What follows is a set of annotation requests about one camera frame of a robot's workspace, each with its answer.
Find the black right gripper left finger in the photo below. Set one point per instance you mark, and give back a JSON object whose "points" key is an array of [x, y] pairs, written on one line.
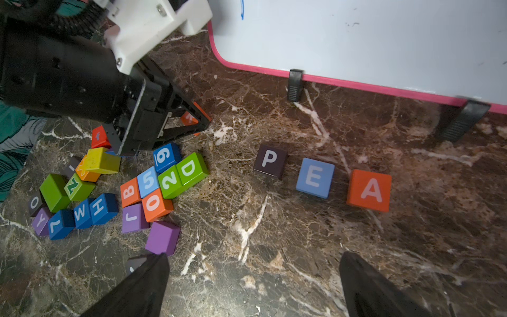
{"points": [[141, 293]]}

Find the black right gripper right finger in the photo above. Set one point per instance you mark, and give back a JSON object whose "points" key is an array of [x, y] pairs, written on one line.
{"points": [[368, 293]]}

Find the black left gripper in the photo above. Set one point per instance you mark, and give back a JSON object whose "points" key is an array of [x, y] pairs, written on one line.
{"points": [[51, 75]]}

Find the orange R block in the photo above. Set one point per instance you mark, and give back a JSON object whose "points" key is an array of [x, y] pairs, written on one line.
{"points": [[188, 119]]}

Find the orange A block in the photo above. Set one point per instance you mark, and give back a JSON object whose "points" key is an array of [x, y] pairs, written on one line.
{"points": [[369, 190]]}

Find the light blue E block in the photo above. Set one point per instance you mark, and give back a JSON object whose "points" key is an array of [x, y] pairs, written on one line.
{"points": [[315, 178]]}

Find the dark purple P block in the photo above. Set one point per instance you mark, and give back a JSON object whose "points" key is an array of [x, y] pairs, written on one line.
{"points": [[270, 161]]}

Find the dark K block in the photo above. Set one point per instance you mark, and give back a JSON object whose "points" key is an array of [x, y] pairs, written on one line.
{"points": [[135, 262]]}

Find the blue 6 block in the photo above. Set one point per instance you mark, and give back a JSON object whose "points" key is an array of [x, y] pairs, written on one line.
{"points": [[166, 156]]}

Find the plain purple block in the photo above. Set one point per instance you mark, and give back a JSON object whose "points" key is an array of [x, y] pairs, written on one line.
{"points": [[163, 238]]}

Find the red block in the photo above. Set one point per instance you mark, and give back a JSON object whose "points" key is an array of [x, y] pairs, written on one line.
{"points": [[100, 138]]}

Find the purple J block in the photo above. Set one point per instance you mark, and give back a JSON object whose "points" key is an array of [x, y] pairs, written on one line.
{"points": [[133, 219]]}

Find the green D block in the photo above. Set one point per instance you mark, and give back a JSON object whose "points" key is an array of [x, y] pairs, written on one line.
{"points": [[192, 170]]}

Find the light blue 5 block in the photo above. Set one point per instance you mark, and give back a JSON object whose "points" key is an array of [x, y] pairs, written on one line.
{"points": [[148, 182]]}

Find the green 2 block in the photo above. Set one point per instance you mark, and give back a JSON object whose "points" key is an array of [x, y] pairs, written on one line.
{"points": [[170, 183]]}

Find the orange 0 block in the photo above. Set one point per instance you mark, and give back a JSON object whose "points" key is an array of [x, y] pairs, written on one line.
{"points": [[155, 206]]}

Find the blue H block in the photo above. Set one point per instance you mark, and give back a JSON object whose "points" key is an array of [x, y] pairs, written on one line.
{"points": [[103, 209]]}

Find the orange B block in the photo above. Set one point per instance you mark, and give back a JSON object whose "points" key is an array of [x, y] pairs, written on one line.
{"points": [[130, 193]]}

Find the blue W block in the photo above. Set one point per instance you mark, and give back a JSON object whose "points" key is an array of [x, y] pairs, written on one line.
{"points": [[82, 214]]}

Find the orange block under yellow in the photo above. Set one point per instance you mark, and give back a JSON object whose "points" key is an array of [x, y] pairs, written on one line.
{"points": [[86, 175]]}

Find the blue L block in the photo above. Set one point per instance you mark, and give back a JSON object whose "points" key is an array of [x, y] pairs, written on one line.
{"points": [[61, 224]]}

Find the green Z block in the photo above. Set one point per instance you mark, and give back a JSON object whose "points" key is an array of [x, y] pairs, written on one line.
{"points": [[78, 190]]}

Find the purple Y block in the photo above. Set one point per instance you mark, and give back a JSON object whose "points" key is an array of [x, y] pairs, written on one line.
{"points": [[41, 220]]}

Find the plain green block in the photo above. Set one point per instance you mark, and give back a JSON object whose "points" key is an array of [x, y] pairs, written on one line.
{"points": [[53, 192]]}

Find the black whiteboard foot left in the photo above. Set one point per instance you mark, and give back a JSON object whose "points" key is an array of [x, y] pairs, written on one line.
{"points": [[295, 85]]}

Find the black whiteboard foot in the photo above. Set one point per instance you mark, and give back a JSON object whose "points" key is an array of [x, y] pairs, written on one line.
{"points": [[455, 122], [295, 85]]}

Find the dark O block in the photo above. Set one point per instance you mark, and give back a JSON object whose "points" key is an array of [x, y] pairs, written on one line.
{"points": [[35, 203]]}

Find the black whiteboard foot right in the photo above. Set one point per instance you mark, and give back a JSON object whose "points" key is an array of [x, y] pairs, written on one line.
{"points": [[455, 122]]}

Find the pink framed whiteboard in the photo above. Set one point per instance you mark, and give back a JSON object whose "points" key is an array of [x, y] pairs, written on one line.
{"points": [[445, 52]]}

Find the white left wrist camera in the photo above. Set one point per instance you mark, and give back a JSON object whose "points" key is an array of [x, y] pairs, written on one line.
{"points": [[139, 26]]}

